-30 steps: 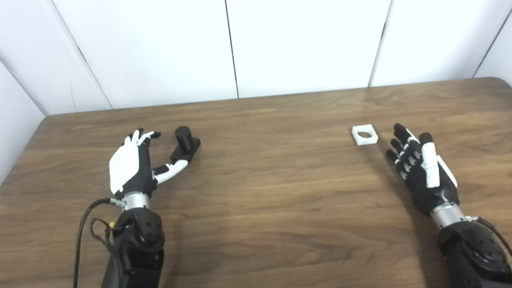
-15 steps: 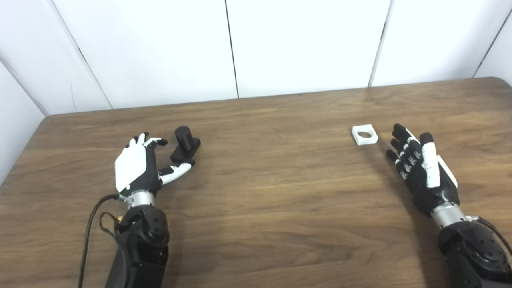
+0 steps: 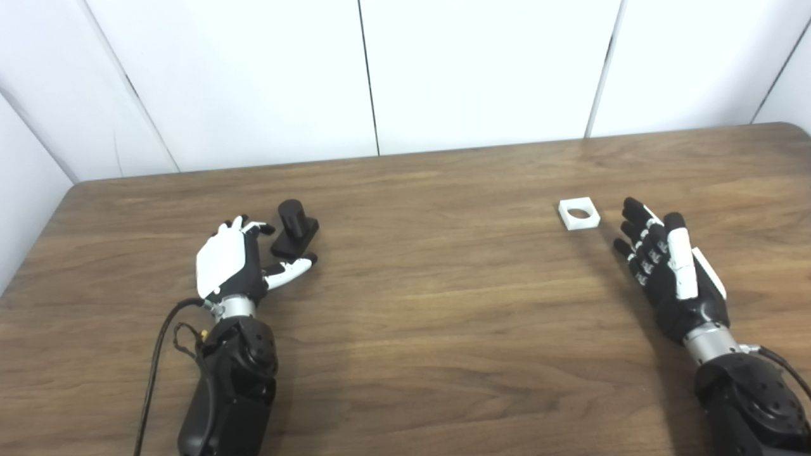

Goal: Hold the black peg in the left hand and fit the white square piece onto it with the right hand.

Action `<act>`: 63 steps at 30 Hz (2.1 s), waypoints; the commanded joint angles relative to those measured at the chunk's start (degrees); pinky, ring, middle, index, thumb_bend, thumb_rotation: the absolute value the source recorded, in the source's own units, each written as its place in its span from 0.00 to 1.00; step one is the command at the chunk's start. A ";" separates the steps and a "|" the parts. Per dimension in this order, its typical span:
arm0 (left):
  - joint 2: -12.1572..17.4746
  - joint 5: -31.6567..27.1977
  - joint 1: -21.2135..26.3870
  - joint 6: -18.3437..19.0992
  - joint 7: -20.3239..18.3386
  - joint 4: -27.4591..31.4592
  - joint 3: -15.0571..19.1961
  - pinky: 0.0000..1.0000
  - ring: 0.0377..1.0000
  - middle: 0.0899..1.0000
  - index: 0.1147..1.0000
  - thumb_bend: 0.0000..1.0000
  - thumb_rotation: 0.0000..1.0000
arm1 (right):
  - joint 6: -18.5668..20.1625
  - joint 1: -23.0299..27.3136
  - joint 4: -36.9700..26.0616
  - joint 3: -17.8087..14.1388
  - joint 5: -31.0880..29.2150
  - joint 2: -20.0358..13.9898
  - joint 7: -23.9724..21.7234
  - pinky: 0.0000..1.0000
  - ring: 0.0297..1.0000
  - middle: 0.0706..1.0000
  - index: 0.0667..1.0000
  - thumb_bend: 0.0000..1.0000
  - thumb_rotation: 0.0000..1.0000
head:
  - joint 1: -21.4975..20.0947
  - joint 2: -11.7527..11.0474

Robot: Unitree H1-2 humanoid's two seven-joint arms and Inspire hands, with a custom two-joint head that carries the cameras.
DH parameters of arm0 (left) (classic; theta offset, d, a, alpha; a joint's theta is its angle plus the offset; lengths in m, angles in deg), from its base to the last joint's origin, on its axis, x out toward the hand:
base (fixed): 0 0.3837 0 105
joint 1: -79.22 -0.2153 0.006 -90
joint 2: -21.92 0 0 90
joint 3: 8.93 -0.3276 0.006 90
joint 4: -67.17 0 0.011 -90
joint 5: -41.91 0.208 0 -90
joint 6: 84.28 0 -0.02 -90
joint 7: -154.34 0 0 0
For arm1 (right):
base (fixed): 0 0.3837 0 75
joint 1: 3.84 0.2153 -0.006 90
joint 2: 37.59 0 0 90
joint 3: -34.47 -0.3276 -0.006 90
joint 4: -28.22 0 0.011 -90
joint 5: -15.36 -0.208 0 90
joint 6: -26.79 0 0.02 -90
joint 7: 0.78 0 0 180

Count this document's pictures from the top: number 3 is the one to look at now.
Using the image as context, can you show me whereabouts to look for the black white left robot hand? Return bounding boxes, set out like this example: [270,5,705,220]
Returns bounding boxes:
[195,215,318,303]

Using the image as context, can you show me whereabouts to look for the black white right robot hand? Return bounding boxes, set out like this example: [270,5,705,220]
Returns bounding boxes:
[613,197,729,346]

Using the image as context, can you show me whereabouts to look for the black peg with base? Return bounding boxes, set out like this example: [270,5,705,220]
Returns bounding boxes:
[271,199,319,258]

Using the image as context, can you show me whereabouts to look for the white square piece with hole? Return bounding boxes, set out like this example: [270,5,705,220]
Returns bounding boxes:
[558,197,601,231]

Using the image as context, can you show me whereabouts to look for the thin left wrist wire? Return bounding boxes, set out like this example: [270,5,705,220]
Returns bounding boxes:
[172,322,210,362]

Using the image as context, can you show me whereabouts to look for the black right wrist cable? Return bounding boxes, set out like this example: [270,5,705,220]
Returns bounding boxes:
[738,344,811,400]

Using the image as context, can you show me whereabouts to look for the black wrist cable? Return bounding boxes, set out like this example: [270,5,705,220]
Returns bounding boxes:
[133,298,213,456]
[738,344,811,400]

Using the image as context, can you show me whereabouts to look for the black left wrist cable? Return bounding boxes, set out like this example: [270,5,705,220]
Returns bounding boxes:
[133,298,213,456]

